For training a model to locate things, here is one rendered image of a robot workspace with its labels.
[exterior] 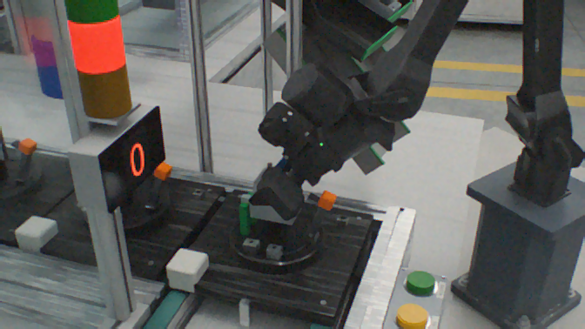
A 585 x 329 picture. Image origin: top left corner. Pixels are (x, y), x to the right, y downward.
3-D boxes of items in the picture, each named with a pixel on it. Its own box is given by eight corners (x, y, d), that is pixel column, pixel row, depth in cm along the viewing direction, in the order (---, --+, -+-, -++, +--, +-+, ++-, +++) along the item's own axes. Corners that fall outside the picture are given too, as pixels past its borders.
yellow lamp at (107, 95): (141, 102, 69) (135, 59, 67) (116, 122, 65) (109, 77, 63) (101, 96, 71) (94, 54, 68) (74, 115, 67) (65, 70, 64)
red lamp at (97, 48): (135, 58, 67) (129, 12, 64) (109, 76, 63) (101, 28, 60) (94, 53, 68) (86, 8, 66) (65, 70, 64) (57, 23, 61)
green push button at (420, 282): (436, 284, 90) (438, 272, 89) (432, 302, 87) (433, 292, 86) (407, 278, 91) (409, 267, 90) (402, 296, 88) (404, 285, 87)
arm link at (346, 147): (402, 120, 83) (354, 77, 79) (403, 150, 79) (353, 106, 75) (361, 145, 87) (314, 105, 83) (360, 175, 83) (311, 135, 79)
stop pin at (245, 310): (252, 321, 88) (252, 299, 86) (249, 327, 87) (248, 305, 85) (243, 318, 88) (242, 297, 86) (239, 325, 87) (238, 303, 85)
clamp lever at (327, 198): (319, 233, 93) (338, 194, 89) (315, 241, 91) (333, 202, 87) (297, 222, 93) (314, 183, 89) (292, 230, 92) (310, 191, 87)
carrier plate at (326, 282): (373, 224, 103) (374, 213, 102) (333, 327, 83) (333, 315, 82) (234, 198, 109) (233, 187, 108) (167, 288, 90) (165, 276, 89)
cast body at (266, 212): (301, 209, 93) (302, 167, 90) (292, 225, 90) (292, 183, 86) (248, 198, 96) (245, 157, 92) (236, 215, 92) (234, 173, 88)
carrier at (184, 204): (226, 197, 110) (222, 131, 103) (158, 285, 90) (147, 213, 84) (104, 173, 116) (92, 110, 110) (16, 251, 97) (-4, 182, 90)
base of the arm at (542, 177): (572, 192, 91) (582, 156, 87) (544, 208, 87) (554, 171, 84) (531, 172, 95) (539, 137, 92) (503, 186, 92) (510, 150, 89)
